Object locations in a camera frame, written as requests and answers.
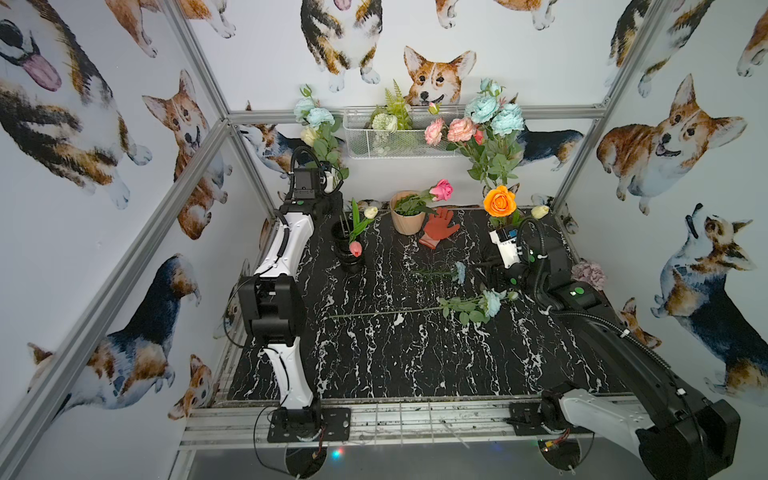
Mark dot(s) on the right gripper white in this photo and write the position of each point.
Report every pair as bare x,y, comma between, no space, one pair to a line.
495,264

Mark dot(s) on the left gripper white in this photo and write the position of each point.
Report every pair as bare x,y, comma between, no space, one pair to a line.
309,183

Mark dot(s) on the small blue carnation stem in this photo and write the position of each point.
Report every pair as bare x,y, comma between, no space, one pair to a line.
455,272

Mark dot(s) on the blue and yellow rose spray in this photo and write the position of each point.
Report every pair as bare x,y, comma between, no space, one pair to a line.
319,128

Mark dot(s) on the light blue rose spray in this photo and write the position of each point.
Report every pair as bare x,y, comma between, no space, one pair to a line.
479,309

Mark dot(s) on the magenta pink rose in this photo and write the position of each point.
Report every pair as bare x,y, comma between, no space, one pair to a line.
417,203

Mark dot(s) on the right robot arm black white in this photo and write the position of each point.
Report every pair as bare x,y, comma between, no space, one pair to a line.
680,434

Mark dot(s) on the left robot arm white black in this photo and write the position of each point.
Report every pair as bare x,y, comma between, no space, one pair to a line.
272,305

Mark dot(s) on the dark glass right vase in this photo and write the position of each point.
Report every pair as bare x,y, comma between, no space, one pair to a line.
501,222

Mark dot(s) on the white tulip right vase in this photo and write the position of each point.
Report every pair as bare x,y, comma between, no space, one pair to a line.
536,213

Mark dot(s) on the white tulip vase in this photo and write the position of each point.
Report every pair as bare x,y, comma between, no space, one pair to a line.
536,213
360,217

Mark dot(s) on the black left vase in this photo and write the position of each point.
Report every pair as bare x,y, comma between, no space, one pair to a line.
340,232

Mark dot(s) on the white tulip left vase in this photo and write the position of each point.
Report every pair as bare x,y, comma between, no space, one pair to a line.
360,217

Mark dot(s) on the orange rose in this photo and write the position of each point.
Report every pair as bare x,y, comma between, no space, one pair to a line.
500,202

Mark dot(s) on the pink tulip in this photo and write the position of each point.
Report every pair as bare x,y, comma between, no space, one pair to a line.
356,249

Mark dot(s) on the red rubber glove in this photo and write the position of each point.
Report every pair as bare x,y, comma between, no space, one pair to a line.
440,226

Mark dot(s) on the mauve hydrangea flower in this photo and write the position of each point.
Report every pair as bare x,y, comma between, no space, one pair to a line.
589,272

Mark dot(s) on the green fern in basket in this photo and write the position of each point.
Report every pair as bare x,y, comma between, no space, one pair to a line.
394,115

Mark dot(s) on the white wire mesh basket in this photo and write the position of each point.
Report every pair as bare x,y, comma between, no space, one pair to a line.
362,141

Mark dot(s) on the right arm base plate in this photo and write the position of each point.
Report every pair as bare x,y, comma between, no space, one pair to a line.
535,418

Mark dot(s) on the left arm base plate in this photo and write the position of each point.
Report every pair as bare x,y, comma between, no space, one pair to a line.
307,425

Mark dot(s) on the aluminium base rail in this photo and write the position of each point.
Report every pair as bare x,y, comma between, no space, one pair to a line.
422,421

